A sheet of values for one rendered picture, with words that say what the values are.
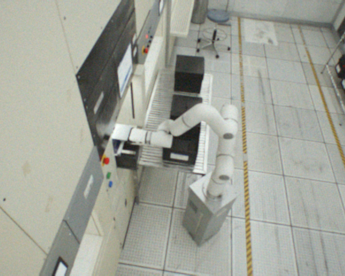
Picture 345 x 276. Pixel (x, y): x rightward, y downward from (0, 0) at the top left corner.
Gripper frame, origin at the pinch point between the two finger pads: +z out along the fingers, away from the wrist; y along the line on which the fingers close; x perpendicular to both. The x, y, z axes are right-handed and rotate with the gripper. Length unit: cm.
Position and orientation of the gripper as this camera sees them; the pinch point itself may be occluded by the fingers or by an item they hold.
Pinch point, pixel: (122, 134)
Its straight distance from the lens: 172.0
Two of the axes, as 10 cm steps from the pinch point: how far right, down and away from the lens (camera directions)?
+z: -9.9, -1.4, 0.4
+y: 1.4, -7.6, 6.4
